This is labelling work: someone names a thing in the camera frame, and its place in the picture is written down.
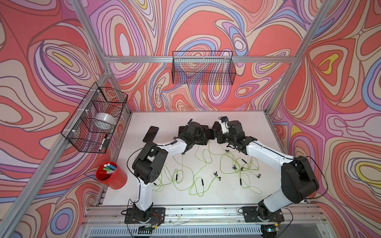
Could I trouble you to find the green earphones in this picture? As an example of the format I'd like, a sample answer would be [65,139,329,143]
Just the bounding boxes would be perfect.
[172,154,195,194]
[235,157,262,179]
[207,145,263,195]
[188,145,220,197]
[153,166,174,192]

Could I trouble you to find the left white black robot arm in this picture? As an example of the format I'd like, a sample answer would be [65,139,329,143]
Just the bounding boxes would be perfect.
[132,121,215,212]

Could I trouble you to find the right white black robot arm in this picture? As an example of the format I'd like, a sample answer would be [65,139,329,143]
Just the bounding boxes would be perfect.
[212,117,319,219]

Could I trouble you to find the black marker in basket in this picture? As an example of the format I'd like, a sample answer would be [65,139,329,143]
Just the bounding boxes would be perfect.
[100,134,108,150]

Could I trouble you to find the white tape roll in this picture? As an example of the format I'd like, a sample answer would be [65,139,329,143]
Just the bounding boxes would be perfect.
[93,113,117,129]

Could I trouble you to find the red cup with markers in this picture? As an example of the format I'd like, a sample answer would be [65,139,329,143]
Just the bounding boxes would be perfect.
[96,161,128,190]

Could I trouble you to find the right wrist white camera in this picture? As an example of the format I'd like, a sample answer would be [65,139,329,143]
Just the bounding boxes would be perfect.
[219,116,229,134]

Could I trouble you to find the back black wire basket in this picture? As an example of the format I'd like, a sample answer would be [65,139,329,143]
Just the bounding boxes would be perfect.
[172,50,237,85]

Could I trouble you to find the black wire basket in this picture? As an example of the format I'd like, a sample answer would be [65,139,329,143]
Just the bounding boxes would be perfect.
[172,50,237,85]
[61,83,128,154]

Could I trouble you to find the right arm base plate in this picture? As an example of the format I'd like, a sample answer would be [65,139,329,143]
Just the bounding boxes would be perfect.
[239,206,285,223]

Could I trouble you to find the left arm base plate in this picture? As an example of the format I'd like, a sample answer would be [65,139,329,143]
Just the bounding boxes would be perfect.
[124,207,166,225]

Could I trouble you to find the left black wire basket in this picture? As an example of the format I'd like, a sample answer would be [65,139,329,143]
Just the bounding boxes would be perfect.
[61,83,128,154]

